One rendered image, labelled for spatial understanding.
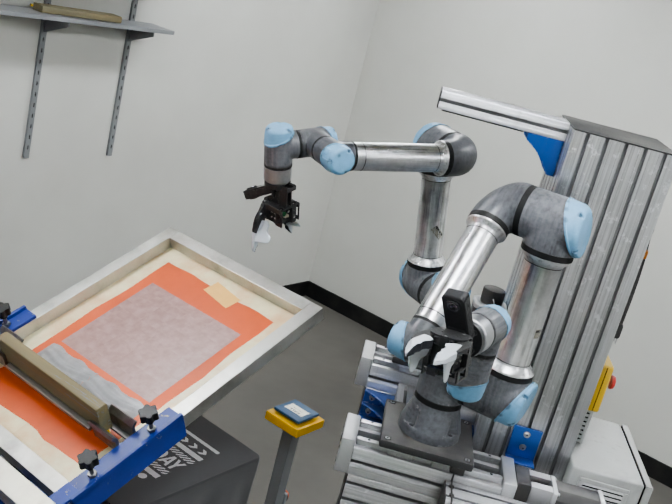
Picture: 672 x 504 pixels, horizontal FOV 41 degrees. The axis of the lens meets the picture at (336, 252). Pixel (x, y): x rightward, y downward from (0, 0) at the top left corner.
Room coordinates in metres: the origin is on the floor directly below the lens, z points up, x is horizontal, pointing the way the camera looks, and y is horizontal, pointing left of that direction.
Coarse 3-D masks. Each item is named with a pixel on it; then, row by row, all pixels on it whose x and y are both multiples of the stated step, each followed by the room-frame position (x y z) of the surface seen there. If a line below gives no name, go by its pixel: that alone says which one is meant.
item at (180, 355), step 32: (192, 320) 2.16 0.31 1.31; (224, 320) 2.16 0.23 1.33; (256, 320) 2.16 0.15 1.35; (160, 352) 2.04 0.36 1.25; (192, 352) 2.05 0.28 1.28; (224, 352) 2.05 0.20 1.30; (128, 384) 1.94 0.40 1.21; (160, 384) 1.94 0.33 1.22; (192, 384) 1.94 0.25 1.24; (64, 416) 1.84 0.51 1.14; (64, 448) 1.75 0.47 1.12; (96, 448) 1.75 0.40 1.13
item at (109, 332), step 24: (168, 264) 2.38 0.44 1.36; (144, 288) 2.28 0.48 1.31; (168, 288) 2.28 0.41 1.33; (192, 288) 2.28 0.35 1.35; (96, 312) 2.18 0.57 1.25; (120, 312) 2.18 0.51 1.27; (144, 312) 2.18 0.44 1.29; (168, 312) 2.19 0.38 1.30; (72, 336) 2.09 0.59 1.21; (96, 336) 2.09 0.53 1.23; (120, 336) 2.09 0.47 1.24; (144, 336) 2.10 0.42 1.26; (96, 360) 2.01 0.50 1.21; (0, 384) 1.93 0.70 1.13; (24, 384) 1.93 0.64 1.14; (24, 408) 1.86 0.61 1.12
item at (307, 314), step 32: (128, 256) 2.35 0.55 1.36; (192, 256) 2.40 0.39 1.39; (224, 256) 2.36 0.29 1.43; (96, 288) 2.25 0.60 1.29; (256, 288) 2.25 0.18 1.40; (32, 320) 2.10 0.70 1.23; (288, 320) 2.12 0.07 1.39; (320, 320) 2.17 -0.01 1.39; (256, 352) 2.00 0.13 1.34; (224, 384) 1.90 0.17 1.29; (192, 416) 1.83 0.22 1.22; (0, 448) 1.71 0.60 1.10; (32, 480) 1.66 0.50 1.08; (64, 480) 1.63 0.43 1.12
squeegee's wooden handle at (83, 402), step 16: (0, 336) 1.94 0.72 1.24; (16, 352) 1.90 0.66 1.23; (32, 352) 1.89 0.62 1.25; (32, 368) 1.87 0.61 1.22; (48, 368) 1.84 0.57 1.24; (48, 384) 1.84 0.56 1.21; (64, 384) 1.80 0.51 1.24; (64, 400) 1.82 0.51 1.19; (80, 400) 1.76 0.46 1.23; (96, 400) 1.76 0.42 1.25; (96, 416) 1.74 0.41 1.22
